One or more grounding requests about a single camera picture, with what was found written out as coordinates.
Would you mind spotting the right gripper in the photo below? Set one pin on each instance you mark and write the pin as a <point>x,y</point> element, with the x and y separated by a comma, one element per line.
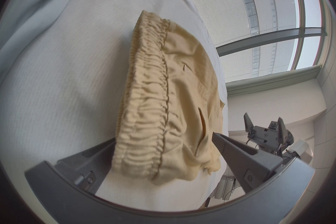
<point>265,136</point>

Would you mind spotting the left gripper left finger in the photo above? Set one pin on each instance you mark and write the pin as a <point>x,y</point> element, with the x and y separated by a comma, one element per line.
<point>89,167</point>

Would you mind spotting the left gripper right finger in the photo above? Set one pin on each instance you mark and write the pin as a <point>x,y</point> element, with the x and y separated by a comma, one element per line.
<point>246,165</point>

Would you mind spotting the tan shorts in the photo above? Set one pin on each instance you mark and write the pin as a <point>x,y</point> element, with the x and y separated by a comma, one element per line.
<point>170,86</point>

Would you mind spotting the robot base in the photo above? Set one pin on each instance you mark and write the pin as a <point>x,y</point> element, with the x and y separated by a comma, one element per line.
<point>223,186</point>

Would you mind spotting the bed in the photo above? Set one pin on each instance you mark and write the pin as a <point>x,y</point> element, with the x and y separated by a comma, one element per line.
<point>65,86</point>

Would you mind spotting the window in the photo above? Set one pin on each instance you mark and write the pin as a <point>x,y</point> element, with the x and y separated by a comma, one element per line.
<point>236,7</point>

